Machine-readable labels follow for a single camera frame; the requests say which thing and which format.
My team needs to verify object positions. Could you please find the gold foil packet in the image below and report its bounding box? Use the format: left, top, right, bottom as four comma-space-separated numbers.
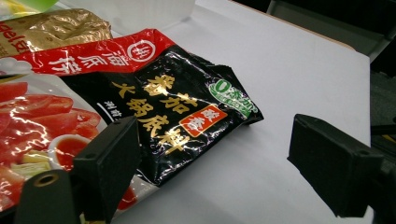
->
0, 8, 114, 60

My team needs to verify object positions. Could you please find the black and red sauce packet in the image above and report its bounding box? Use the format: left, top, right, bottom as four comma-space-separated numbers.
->
0, 28, 265, 218

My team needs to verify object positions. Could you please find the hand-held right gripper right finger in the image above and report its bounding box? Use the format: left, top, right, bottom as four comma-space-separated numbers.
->
287, 113, 396, 224

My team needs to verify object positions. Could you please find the green and white packet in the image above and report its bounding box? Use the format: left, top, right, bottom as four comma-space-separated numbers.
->
0, 0, 60, 20

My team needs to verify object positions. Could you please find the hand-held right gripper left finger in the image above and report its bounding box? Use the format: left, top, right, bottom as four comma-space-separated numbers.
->
13, 115, 142, 224

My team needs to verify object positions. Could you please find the white table cover sheet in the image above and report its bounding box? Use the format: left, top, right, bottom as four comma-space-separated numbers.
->
108, 0, 375, 224

